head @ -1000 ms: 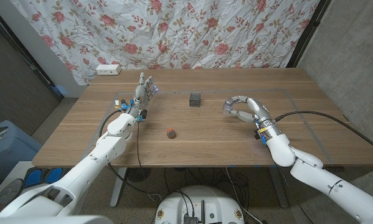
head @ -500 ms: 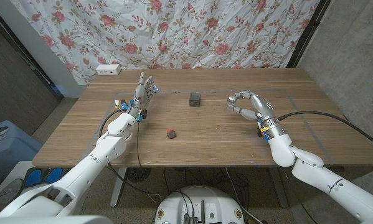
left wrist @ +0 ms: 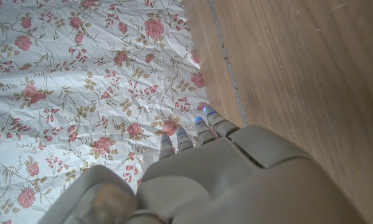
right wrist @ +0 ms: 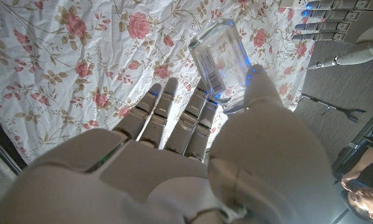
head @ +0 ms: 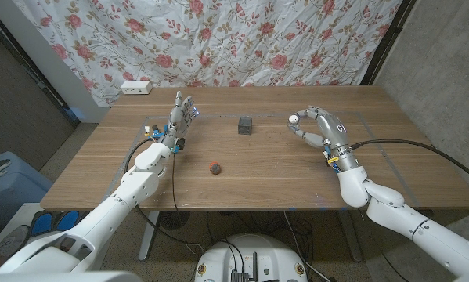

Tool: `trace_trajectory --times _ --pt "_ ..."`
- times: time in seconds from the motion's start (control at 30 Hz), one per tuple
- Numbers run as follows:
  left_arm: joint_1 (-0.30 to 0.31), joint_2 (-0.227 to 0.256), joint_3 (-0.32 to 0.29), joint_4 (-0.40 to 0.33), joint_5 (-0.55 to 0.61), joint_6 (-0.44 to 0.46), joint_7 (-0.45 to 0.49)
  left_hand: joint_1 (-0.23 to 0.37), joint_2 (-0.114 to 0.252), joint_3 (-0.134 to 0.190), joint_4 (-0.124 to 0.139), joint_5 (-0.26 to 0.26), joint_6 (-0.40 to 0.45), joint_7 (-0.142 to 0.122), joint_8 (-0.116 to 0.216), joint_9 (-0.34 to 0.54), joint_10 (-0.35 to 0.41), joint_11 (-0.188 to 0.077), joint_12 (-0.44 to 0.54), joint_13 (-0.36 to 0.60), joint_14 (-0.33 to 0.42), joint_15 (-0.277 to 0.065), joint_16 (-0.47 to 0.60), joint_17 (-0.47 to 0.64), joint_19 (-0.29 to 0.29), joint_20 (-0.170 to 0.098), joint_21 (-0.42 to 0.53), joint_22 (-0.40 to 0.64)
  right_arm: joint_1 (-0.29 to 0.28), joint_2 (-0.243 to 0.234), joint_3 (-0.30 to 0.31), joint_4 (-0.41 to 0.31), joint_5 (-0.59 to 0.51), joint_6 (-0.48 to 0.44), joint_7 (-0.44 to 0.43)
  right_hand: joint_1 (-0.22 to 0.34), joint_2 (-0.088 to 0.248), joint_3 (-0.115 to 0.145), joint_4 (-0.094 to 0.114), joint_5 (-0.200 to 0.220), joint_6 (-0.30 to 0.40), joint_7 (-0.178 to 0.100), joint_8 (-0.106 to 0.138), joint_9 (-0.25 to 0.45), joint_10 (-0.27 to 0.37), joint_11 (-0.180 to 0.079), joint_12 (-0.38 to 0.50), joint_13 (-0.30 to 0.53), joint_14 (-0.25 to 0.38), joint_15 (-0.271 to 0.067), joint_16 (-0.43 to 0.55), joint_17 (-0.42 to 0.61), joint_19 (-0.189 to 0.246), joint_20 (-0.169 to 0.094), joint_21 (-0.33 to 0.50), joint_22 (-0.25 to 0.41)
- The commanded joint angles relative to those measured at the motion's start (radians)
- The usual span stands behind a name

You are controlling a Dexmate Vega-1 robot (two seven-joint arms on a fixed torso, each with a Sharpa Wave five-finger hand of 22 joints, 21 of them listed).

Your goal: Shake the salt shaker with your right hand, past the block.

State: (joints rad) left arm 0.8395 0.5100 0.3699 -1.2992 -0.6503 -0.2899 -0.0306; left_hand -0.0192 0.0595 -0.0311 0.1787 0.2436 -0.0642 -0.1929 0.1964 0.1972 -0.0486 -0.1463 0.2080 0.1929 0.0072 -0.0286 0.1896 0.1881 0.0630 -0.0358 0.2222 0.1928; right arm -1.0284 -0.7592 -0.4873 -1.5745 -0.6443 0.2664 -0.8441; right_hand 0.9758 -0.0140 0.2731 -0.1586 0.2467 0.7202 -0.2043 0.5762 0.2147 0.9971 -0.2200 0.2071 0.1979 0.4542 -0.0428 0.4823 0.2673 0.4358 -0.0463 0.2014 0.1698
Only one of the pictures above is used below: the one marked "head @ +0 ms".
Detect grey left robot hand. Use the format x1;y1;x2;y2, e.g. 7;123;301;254
165;90;200;153

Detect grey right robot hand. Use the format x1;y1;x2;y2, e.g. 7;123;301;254
287;105;351;153

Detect clear glass salt shaker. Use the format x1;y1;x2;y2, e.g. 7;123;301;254
287;112;304;130

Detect dark grey block cube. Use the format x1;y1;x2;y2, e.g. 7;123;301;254
237;116;254;136

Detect white power strip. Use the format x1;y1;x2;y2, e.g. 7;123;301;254
120;80;153;96

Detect floral backdrop cloth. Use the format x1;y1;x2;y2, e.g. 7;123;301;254
13;0;403;107

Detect round black fan base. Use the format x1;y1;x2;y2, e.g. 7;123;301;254
158;211;190;230

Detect black backdrop stand pole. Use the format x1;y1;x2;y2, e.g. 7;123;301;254
359;0;417;86

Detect grey table leg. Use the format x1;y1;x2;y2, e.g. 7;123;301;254
337;210;363;262

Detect white table leg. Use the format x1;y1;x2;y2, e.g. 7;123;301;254
138;210;161;262

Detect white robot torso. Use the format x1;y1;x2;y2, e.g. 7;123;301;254
194;233;308;282

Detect blue black shoes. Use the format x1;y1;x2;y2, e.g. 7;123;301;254
30;210;81;237

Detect blue plastic bin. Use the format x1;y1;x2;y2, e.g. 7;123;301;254
0;151;54;228

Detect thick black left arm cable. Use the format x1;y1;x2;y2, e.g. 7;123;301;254
123;136;204;254

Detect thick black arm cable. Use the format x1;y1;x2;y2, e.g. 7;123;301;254
349;138;469;187
123;136;204;254

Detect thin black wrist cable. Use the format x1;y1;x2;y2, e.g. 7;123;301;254
171;151;180;215

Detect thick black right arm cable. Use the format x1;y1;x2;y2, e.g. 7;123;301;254
349;138;469;187

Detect black cable tangle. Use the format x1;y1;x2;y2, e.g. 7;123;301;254
206;211;316;271

